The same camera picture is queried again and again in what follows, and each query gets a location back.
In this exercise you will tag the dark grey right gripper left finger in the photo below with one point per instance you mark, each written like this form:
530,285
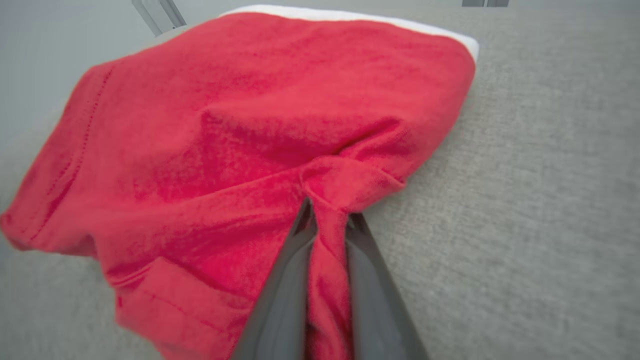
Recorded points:
282,310

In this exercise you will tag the grey fabric sofa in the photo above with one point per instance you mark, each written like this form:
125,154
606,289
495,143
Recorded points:
550,200

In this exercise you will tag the aluminium frame post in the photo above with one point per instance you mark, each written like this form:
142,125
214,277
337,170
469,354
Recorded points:
485,3
160,12

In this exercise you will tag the red basketball shorts number 23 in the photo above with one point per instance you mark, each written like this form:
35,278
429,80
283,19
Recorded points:
250,100

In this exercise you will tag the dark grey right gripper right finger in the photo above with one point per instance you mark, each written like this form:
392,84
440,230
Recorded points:
375,310

